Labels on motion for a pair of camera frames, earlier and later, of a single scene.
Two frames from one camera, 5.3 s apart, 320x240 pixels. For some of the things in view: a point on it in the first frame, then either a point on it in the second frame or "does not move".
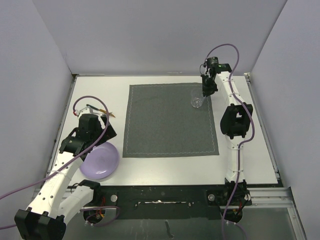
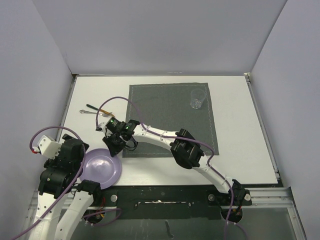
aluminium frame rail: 266,197 does not move
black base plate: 174,202 does not move
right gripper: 207,91 → 114,150
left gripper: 109,134 → 51,161
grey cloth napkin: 161,121 does not move
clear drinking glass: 197,98 does not move
